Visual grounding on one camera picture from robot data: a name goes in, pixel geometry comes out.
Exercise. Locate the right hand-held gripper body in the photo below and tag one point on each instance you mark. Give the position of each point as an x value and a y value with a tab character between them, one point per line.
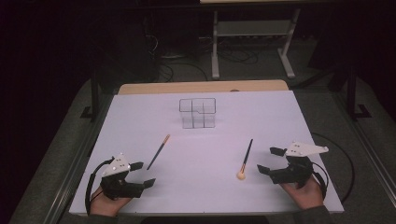
294	171

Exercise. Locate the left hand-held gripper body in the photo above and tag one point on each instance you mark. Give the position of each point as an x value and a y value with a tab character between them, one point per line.
120	186

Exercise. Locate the round beige-headed makeup brush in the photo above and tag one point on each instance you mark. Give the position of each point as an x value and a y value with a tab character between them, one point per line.
246	158

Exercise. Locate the thin orange-tipped makeup brush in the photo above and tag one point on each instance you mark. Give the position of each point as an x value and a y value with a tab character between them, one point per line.
158	152

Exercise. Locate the clear plastic organizer box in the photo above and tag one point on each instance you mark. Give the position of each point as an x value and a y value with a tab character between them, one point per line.
197	113

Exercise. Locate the person's left hand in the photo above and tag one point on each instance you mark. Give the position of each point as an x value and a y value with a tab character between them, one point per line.
106	205

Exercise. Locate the person's right hand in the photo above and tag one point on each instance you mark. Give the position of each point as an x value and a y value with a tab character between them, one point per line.
306	196

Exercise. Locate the white table board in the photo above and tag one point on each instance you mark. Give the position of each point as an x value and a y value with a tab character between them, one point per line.
199	186

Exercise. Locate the black metal stand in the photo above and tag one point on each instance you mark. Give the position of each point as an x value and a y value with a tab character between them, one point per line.
351	93
95	102

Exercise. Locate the wooden table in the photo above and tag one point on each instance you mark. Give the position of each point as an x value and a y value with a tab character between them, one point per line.
202	86

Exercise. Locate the white metal stand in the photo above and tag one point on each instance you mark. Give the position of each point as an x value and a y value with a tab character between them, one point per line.
252	28

